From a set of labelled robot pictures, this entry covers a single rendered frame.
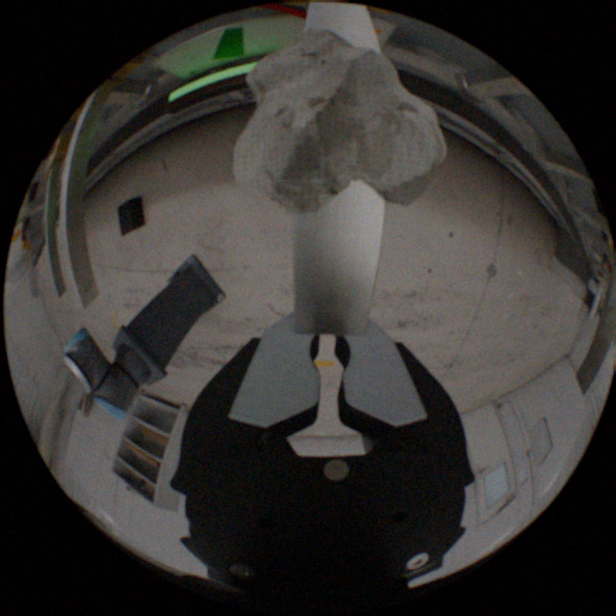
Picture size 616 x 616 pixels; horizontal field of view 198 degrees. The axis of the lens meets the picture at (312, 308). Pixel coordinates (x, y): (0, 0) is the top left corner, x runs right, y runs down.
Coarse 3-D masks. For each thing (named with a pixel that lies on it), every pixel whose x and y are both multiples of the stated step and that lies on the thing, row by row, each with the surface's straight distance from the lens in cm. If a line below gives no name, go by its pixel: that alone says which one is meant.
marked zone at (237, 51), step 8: (224, 32) 29; (232, 32) 29; (240, 32) 29; (224, 40) 30; (232, 40) 30; (240, 40) 30; (224, 48) 31; (232, 48) 31; (240, 48) 31; (216, 56) 33; (224, 56) 33; (232, 56) 33
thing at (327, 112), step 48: (288, 48) 8; (336, 48) 8; (288, 96) 6; (336, 96) 6; (384, 96) 7; (240, 144) 7; (288, 144) 5; (336, 144) 6; (384, 144) 6; (432, 144) 6; (288, 192) 6; (336, 192) 6; (384, 192) 6
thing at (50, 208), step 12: (72, 120) 59; (48, 180) 55; (48, 192) 51; (48, 204) 51; (48, 216) 50; (48, 228) 49; (48, 240) 49; (48, 252) 49; (60, 276) 49; (60, 288) 49
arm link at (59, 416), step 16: (80, 336) 76; (80, 352) 75; (96, 352) 78; (64, 368) 77; (80, 368) 73; (96, 368) 77; (64, 384) 73; (80, 384) 75; (96, 384) 78; (64, 400) 71; (80, 400) 77; (48, 416) 72; (64, 416) 71; (48, 432) 71; (64, 432) 71; (48, 448) 71; (64, 448) 72; (48, 464) 72; (64, 464) 74; (64, 480) 75
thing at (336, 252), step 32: (352, 32) 11; (352, 192) 7; (320, 224) 7; (352, 224) 7; (320, 256) 7; (352, 256) 7; (320, 288) 7; (352, 288) 7; (320, 320) 8; (352, 320) 8
